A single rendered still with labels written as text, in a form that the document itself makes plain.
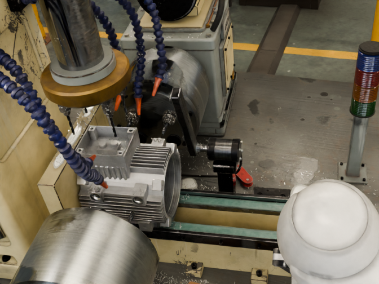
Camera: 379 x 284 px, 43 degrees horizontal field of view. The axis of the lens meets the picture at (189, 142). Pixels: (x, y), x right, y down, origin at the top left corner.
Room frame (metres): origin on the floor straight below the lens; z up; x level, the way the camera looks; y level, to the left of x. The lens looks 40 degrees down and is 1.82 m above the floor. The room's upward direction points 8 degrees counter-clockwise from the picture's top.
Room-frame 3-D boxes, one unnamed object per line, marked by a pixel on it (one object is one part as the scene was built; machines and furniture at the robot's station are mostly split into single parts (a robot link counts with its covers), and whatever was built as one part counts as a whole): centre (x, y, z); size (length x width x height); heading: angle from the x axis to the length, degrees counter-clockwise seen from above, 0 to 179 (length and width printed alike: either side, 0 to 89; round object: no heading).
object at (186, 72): (1.15, 0.05, 1.04); 0.41 x 0.25 x 0.25; 163
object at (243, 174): (1.01, -0.14, 0.81); 0.09 x 0.03 x 0.02; 21
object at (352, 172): (0.96, -0.46, 1.01); 0.08 x 0.08 x 0.42; 73
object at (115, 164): (0.85, 0.19, 1.11); 0.12 x 0.11 x 0.07; 73
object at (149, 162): (0.84, 0.15, 1.01); 0.20 x 0.19 x 0.19; 73
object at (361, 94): (0.96, -0.46, 1.10); 0.06 x 0.06 x 0.04
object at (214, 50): (1.41, -0.03, 0.99); 0.35 x 0.31 x 0.37; 163
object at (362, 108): (0.96, -0.46, 1.05); 0.06 x 0.06 x 0.04
